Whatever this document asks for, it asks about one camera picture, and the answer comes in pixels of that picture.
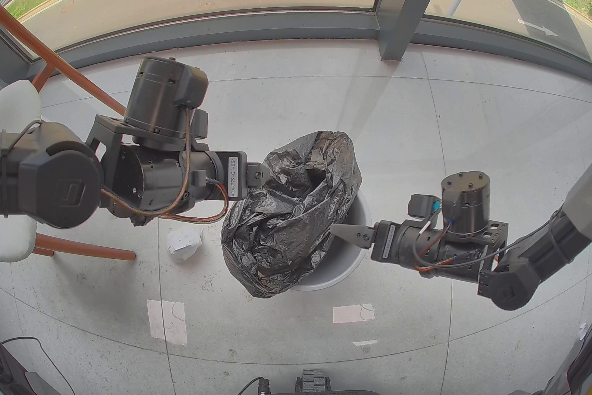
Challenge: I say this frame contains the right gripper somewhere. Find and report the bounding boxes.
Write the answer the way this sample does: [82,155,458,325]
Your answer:
[331,220,447,274]

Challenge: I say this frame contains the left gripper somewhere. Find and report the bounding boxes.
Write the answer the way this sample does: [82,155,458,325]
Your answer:
[184,150,274,203]

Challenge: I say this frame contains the black plastic bag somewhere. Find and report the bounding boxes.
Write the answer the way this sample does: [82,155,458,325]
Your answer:
[221,130,363,299]

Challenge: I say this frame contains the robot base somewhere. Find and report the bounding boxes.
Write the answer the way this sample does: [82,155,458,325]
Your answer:
[277,367,384,395]

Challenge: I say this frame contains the white trash bin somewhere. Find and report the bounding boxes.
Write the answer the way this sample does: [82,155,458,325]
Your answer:
[291,189,372,292]

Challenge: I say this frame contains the crumpled white paper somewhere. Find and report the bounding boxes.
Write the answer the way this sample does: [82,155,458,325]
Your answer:
[166,228,204,264]

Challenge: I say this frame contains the red-brown chair with white cushions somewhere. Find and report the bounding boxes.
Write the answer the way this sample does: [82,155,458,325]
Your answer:
[0,5,138,263]

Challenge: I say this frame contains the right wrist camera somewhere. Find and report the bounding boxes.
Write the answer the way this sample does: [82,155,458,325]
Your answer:
[408,194,441,222]

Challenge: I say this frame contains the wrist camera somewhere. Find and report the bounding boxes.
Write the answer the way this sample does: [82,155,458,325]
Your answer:
[191,108,210,140]
[408,194,441,222]

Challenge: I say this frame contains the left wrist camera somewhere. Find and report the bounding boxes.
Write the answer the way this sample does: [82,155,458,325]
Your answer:
[191,108,210,140]

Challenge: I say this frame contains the black cable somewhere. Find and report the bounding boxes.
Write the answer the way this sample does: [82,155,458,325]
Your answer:
[0,336,77,395]
[238,376,270,395]

